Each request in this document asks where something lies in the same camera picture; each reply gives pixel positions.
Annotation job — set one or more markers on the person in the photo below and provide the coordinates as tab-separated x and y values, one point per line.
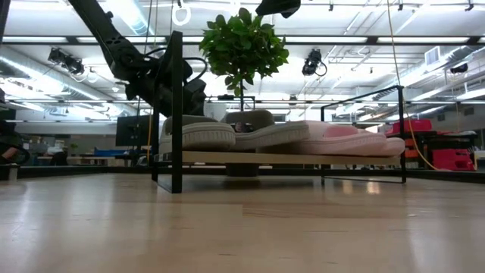
242	127

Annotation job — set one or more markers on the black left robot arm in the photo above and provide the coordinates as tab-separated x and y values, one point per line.
117	49

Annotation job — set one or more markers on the wooden shelf with black frame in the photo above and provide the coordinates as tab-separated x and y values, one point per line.
284	158

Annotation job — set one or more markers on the black metal table frame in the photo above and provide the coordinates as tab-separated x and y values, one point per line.
94	171

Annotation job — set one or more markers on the green plant in black pot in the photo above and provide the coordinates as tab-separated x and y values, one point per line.
242	45

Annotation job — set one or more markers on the black overhead beam with lights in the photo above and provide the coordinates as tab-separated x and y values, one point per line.
373	39

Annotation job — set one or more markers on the red storage bin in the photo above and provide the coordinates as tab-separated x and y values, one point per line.
413	126
451	159

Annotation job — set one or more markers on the grey slide slipper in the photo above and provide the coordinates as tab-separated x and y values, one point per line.
273	138
204	138

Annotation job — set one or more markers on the black ceiling spotlight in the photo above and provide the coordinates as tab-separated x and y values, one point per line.
312	62
68	62

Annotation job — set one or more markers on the black monitor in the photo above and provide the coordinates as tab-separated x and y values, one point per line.
132	130

